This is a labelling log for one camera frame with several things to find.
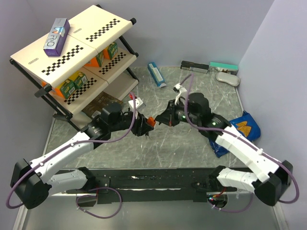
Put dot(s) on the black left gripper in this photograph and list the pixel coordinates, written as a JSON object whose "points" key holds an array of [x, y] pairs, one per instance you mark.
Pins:
{"points": [[143, 127]]}

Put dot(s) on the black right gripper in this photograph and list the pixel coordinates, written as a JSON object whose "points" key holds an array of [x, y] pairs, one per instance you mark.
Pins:
{"points": [[168, 117]]}

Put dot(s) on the orange black padlock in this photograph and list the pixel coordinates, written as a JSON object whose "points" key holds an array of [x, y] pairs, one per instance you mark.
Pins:
{"points": [[150, 123]]}

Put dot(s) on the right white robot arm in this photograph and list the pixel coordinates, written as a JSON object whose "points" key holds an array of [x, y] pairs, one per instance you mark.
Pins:
{"points": [[268, 179]]}

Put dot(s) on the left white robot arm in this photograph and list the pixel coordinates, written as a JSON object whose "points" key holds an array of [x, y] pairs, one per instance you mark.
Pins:
{"points": [[35, 181]]}

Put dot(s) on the blue long box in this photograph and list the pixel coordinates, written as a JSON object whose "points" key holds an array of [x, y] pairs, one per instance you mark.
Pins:
{"points": [[156, 75]]}

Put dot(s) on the brown paper package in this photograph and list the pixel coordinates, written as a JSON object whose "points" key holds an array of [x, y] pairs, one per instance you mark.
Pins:
{"points": [[95, 107]]}

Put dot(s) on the black long box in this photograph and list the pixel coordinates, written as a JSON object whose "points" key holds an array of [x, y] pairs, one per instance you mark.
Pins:
{"points": [[196, 67]]}

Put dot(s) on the grey oval case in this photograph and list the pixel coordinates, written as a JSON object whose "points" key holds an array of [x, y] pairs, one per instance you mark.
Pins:
{"points": [[230, 79]]}

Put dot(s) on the teal white box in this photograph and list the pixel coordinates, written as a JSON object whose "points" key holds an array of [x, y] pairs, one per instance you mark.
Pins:
{"points": [[221, 67]]}

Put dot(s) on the green scrub daddy box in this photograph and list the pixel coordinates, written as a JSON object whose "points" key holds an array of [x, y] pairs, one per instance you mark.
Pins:
{"points": [[79, 79], [65, 89]]}

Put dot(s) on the orange green box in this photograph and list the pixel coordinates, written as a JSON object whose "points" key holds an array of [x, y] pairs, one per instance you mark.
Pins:
{"points": [[110, 51], [97, 61]]}

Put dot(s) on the beige checkered shelf rack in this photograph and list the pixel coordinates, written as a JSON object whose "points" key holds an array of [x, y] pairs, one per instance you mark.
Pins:
{"points": [[91, 31]]}

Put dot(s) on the green Scrub Daddy box front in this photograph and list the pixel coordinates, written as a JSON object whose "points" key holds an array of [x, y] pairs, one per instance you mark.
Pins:
{"points": [[65, 89]]}

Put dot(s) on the purple silver box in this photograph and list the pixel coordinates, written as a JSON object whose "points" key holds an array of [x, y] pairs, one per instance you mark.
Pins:
{"points": [[56, 37]]}

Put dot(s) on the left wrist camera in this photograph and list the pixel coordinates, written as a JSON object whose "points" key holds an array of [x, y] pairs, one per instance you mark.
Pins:
{"points": [[137, 104]]}

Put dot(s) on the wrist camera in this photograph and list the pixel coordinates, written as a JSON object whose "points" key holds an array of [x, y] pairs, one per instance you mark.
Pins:
{"points": [[137, 104], [181, 92]]}

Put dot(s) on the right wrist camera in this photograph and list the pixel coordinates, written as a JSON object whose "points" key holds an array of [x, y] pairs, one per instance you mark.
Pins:
{"points": [[181, 92]]}

